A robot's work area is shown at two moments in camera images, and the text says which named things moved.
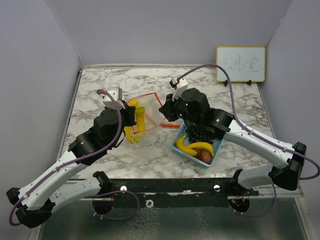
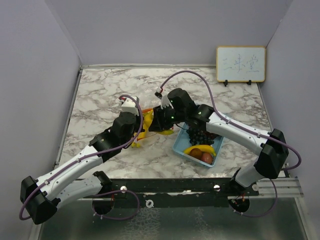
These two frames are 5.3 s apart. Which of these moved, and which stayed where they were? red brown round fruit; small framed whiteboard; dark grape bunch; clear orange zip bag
Moved: clear orange zip bag
Stayed: red brown round fruit; small framed whiteboard; dark grape bunch
